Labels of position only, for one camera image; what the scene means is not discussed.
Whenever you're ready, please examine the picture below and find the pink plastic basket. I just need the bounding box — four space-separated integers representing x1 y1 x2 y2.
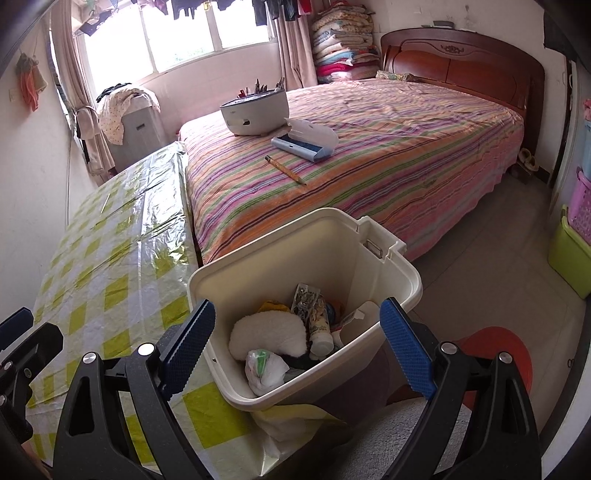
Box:
567 168 591 241

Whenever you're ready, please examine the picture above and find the white paper carton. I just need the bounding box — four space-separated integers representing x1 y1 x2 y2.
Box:
330 301 382 347

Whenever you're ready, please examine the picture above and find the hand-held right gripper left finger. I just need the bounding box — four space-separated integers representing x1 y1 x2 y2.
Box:
53 299 218 480

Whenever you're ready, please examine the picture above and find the striped bed sheet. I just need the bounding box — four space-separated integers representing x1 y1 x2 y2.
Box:
178 76 527 266

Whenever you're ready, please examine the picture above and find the white printed bottle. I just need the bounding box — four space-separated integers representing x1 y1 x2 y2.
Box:
307 295 335 358

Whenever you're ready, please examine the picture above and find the white plastic bag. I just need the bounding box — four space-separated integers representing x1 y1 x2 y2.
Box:
245 349 291 398

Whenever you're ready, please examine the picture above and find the stack of folded quilts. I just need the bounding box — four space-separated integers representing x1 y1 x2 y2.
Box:
310 2 377 85

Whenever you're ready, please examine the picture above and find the grey floor-standing air conditioner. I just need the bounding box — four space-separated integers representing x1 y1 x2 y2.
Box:
111 104 169 171

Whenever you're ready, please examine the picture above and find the orange hanging cloth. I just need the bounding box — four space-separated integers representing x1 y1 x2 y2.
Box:
15 53 48 112

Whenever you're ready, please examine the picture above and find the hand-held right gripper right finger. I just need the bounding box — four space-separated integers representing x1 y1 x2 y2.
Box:
379 296 541 480

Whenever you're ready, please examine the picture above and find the cream plastic bin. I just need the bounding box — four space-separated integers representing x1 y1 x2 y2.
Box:
187 208 423 413

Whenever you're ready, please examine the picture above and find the black garment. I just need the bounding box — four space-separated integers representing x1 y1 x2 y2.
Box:
96 83 134 103

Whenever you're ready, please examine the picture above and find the blue pencil case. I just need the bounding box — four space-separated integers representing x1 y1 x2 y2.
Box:
271 117 339 164

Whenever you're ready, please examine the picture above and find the grey fuzzy cloth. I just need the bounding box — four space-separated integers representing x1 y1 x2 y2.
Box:
300 396 472 480

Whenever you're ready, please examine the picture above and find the white plush sheep toy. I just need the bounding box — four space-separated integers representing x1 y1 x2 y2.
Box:
229 311 309 361

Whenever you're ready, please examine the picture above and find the green storage box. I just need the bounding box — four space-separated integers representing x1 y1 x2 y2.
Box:
548 205 591 301

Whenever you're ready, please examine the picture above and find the yellow pencil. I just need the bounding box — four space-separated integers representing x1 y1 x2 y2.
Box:
264 155 308 186

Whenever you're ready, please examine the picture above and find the bunch of pens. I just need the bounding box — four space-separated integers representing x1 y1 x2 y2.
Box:
235 78 286 99

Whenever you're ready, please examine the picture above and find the brown wooden headboard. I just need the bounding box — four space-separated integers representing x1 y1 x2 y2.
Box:
379 28 546 153

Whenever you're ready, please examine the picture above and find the beige curtain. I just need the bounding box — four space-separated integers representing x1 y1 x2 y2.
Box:
48 0 116 176
274 14 319 88

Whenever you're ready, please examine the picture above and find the window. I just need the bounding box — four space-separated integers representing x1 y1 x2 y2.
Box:
76 0 278 93

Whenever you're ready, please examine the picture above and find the floral cushion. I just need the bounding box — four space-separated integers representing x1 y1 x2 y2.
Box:
375 70 420 84

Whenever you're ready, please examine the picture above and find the white plastic basket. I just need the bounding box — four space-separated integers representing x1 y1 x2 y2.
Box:
219 88 291 137

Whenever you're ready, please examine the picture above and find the thin wall cable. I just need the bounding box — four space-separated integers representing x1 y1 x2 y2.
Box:
65 138 75 217

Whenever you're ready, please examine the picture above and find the row of hanging clothes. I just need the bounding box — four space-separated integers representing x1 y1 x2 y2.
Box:
74 0 324 35

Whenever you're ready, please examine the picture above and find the silver printed wrapper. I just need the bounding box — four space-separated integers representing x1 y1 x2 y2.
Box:
291 283 321 319

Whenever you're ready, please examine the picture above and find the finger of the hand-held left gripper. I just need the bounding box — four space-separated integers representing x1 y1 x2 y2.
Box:
0 322 64 406
0 308 34 352

